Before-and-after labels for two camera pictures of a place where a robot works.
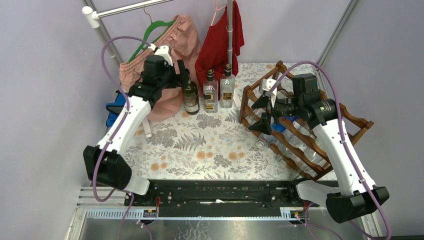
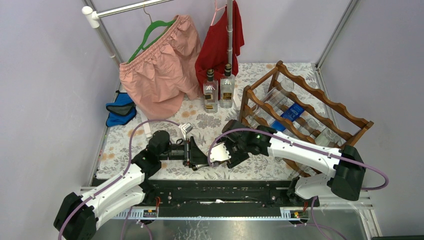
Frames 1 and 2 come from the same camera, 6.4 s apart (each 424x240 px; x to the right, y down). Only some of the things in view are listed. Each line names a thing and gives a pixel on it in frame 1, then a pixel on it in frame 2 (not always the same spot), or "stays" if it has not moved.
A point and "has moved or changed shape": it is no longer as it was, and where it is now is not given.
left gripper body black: [169, 79] → [180, 152]
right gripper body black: [287, 107] → [236, 151]
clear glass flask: [285, 88] has moved or changed shape
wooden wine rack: [297, 145] stays
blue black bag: [114, 108] stays
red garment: [214, 54] stays
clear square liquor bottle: [211, 93] stays
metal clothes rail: [93, 17] stays
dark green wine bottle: [191, 98] → [213, 164]
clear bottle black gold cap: [227, 83] stays
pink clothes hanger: [216, 9] stays
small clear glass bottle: [256, 115] stays
